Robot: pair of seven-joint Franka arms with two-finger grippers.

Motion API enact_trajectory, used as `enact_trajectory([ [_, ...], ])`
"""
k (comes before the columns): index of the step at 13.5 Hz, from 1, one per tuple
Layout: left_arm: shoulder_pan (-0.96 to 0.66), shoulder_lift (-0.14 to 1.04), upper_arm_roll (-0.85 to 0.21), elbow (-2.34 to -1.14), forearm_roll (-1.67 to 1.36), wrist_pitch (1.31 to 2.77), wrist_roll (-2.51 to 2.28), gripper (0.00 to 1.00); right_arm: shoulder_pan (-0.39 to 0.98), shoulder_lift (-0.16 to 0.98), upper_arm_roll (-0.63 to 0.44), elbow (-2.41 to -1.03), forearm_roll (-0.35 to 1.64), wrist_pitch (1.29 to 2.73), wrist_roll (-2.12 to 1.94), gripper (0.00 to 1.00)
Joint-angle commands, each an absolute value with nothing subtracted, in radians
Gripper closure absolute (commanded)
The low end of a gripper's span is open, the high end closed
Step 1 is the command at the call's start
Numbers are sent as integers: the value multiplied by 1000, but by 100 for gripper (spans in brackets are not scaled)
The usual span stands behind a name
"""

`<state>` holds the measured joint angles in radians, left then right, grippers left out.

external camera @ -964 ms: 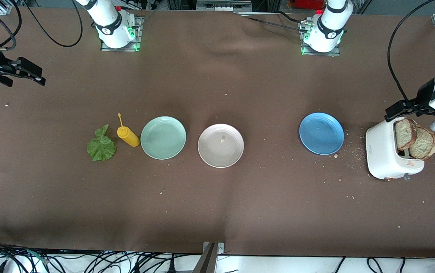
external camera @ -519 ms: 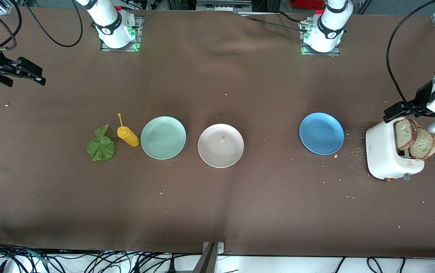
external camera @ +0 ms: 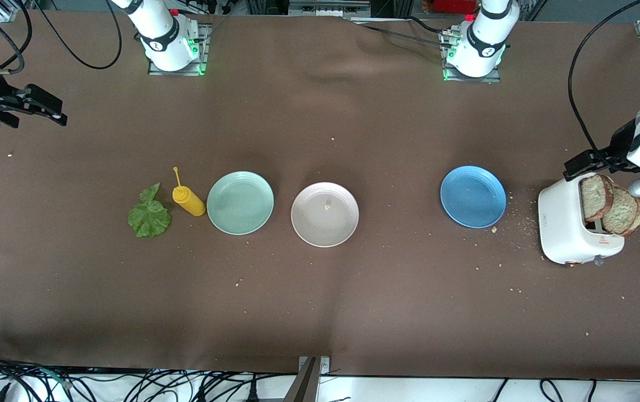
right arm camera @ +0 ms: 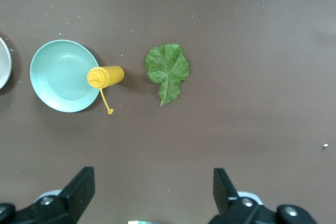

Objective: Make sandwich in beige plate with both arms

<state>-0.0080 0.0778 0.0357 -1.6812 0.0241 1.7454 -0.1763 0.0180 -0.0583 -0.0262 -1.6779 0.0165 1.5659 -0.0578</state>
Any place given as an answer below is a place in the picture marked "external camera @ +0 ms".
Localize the blue round plate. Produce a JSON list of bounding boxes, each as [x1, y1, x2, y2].
[[440, 165, 507, 229]]

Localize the white two-slot toaster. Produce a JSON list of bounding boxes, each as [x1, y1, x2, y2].
[[538, 172, 625, 266]]

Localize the beige round plate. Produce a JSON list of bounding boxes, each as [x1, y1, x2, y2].
[[290, 182, 360, 248]]

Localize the pale green round plate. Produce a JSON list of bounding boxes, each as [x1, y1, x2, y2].
[[206, 171, 275, 236]]

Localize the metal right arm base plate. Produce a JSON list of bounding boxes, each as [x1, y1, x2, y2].
[[148, 22, 212, 76]]

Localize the red box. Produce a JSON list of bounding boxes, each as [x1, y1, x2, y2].
[[433, 0, 478, 15]]

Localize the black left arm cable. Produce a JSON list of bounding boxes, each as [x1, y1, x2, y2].
[[569, 0, 640, 165]]

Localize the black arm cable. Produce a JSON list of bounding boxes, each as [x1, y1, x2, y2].
[[569, 0, 640, 165], [0, 0, 123, 74]]

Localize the brown-crust bread slice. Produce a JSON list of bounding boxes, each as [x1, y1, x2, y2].
[[580, 174, 615, 222], [601, 185, 640, 237]]

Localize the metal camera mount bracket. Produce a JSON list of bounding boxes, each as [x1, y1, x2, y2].
[[284, 356, 332, 402]]

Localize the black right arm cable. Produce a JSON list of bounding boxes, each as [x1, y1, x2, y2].
[[0, 0, 123, 74]]

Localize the teal floor cable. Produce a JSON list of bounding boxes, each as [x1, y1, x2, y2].
[[35, 366, 72, 387]]

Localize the black base cable on cloth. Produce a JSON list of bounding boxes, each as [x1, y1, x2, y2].
[[348, 16, 460, 50]]

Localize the brown table cloth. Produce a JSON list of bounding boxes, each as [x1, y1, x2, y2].
[[0, 10, 640, 381]]

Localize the green lettuce leaf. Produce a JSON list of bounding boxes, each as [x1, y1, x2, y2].
[[127, 183, 173, 238]]

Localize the grey power strip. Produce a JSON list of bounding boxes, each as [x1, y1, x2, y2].
[[288, 0, 372, 18]]

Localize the yellow mustard squeeze bottle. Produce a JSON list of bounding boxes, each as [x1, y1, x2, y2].
[[171, 166, 207, 217]]

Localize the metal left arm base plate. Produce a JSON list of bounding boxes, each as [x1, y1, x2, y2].
[[440, 28, 502, 83]]

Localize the tangled black floor cables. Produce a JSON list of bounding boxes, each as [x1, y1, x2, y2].
[[0, 351, 298, 402]]

